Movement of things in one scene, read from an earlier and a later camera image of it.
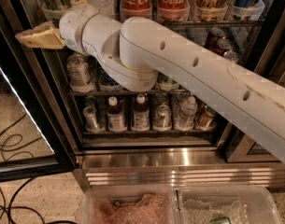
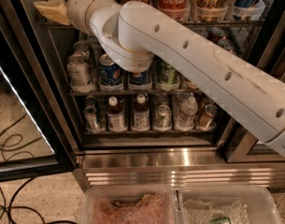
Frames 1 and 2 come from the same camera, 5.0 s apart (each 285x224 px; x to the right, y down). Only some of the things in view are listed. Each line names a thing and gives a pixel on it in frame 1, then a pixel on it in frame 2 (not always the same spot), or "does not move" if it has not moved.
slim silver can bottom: x=91 y=119 does not move
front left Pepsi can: x=106 y=81 does not move
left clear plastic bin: x=131 y=204 does not move
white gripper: x=69 y=27 -> x=76 y=7
